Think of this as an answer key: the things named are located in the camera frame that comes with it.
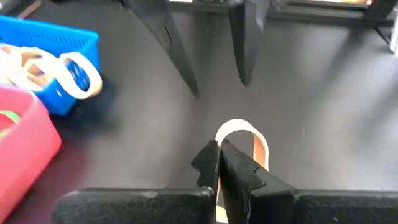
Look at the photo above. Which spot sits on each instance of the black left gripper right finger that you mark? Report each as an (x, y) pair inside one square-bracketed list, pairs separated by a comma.
[(280, 205)]

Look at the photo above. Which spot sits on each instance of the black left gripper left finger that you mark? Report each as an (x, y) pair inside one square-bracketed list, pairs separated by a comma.
[(140, 205)]

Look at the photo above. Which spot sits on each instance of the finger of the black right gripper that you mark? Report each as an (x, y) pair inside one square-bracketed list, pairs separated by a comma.
[(161, 25), (245, 37)]

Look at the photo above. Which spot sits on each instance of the tan rubber band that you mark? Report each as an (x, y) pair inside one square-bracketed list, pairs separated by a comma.
[(12, 71), (84, 95), (236, 123), (46, 59)]

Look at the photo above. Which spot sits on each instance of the green rubber band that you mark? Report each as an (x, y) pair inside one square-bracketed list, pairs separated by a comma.
[(11, 115)]

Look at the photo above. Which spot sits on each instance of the black table mat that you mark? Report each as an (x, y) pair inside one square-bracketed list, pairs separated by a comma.
[(311, 109)]

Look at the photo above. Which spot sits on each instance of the blue plastic basket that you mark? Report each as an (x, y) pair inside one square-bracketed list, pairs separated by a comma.
[(46, 37)]

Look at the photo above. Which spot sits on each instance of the red plastic basket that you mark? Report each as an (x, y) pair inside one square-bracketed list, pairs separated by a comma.
[(28, 149)]

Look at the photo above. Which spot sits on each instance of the black table frame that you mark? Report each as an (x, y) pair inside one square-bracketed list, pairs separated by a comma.
[(311, 17)]

